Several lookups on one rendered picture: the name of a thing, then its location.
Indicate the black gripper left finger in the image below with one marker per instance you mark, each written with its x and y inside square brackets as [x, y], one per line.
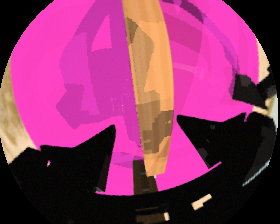
[91, 159]

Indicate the orange wooden bar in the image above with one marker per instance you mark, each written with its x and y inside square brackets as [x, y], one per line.
[151, 72]

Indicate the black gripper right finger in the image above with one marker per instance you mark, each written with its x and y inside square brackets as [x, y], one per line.
[209, 137]

